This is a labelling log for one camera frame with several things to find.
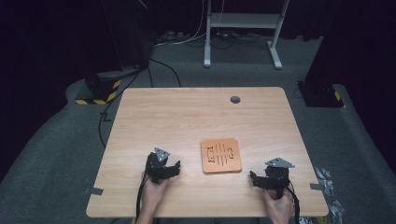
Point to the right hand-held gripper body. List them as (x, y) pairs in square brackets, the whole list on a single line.
[(277, 177)]

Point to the orange wooden mat with cutouts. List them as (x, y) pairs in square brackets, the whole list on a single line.
[(207, 163)]

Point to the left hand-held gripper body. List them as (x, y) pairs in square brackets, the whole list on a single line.
[(157, 169)]

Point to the grey table grommet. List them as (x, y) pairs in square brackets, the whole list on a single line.
[(235, 99)]

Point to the grey tape piece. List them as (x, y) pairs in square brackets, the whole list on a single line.
[(96, 191), (317, 186)]

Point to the person's right hand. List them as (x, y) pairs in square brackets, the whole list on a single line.
[(280, 208)]

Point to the crumpled clear plastic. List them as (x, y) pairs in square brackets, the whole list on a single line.
[(325, 180), (336, 211)]

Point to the power strip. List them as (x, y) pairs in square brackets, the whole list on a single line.
[(169, 35)]

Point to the black device at right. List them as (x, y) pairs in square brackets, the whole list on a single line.
[(320, 95)]

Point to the black stand base striped edge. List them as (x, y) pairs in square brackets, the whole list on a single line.
[(99, 90)]

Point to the white metal stand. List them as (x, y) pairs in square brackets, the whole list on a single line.
[(243, 20)]

